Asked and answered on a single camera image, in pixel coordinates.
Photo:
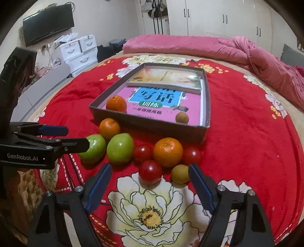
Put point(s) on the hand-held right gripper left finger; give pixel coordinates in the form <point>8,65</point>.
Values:
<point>99,187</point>

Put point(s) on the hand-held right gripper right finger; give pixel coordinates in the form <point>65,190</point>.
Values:
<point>200,187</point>

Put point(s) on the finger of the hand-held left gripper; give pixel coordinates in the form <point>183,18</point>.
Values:
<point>76,144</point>
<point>54,130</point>

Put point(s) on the small green apple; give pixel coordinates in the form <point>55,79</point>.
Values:
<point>95,154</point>

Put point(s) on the small yellow-brown fruit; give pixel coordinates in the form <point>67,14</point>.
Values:
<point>180,174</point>
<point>182,117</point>

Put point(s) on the red tomato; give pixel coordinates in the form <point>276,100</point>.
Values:
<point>192,155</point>
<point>150,172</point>
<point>142,153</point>

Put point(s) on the large green apple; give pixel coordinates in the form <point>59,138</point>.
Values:
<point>120,149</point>

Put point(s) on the large orange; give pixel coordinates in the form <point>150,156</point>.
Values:
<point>168,152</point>

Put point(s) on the grey cardboard box tray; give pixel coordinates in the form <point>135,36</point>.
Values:
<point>152,129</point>

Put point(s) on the brown patterned cloth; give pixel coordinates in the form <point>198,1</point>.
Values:
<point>23,190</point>

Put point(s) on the red floral blanket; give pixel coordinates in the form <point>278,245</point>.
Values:
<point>237,147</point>

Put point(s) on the wide white storage drawer box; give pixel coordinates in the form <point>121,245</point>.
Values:
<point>80,62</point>

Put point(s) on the pink book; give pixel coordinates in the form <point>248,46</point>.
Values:
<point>154,111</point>

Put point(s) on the black bag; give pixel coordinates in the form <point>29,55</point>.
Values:
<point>106,53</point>

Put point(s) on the white plastic bags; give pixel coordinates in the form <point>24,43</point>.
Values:
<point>67,37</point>

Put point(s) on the black flat television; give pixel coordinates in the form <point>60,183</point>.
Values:
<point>47,23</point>

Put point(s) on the dark round bin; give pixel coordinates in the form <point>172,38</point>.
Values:
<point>117,42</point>

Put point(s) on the landscape cover book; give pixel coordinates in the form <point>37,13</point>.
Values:
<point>166,77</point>

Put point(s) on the pink quilt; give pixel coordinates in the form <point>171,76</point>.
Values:
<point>190,45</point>

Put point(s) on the magenta cloth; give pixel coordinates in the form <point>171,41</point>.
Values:
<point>299,71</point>

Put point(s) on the hanging clothes and hangers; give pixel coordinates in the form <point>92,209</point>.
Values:
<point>155,11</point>

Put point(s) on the grey pillow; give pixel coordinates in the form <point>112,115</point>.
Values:
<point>293,57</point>

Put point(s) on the white wardrobe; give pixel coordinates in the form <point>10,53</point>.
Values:
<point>213,16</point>

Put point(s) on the wall power outlet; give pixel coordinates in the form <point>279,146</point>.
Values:
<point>45,47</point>

